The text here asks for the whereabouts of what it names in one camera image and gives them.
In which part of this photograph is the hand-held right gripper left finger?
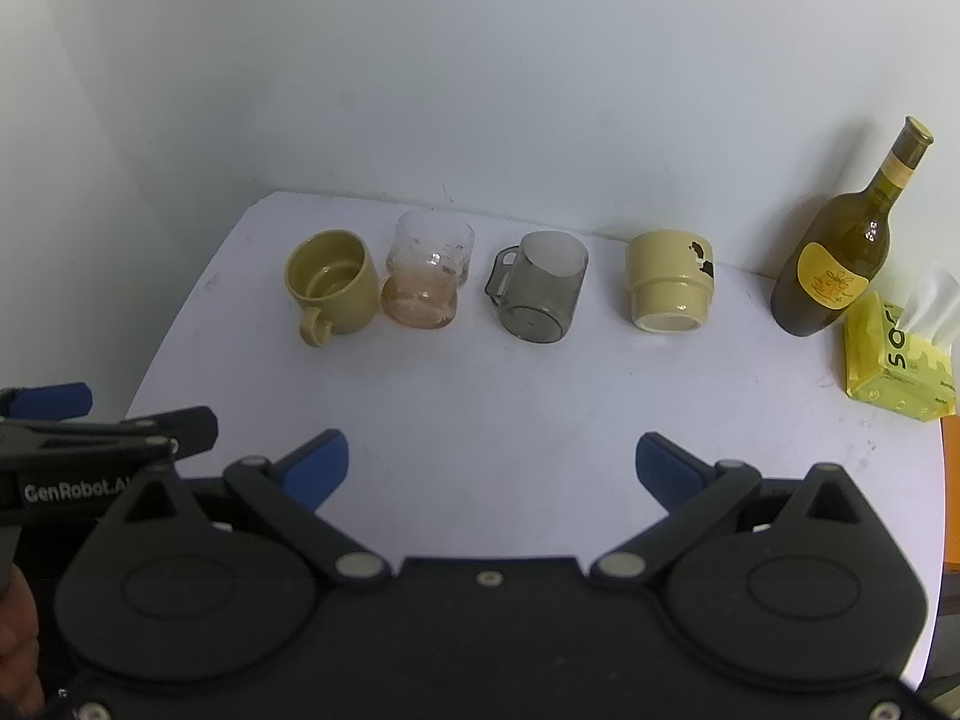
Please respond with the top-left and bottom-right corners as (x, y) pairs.
(97, 430), (392, 587)

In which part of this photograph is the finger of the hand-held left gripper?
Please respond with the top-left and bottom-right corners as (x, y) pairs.
(0, 382), (94, 422)
(0, 406), (220, 464)

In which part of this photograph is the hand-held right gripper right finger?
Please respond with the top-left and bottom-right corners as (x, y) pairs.
(591, 431), (893, 587)

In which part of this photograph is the cream cup with brown print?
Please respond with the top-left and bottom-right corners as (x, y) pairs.
(625, 229), (717, 336)

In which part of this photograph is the pink tinted glass cup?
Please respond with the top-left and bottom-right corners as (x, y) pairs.
(380, 210), (476, 332)

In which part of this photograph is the grey translucent plastic cup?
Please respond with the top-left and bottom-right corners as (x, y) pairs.
(483, 231), (590, 344)

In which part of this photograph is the person's left hand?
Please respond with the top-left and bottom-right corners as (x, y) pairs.
(0, 570), (47, 720)

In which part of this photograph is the olive yellow mug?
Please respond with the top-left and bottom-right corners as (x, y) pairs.
(283, 229), (380, 349)

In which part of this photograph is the yellow tissue pack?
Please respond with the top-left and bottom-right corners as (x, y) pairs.
(844, 262), (960, 423)

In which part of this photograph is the olive glass bottle yellow label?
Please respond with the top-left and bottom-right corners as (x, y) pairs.
(770, 116), (935, 338)

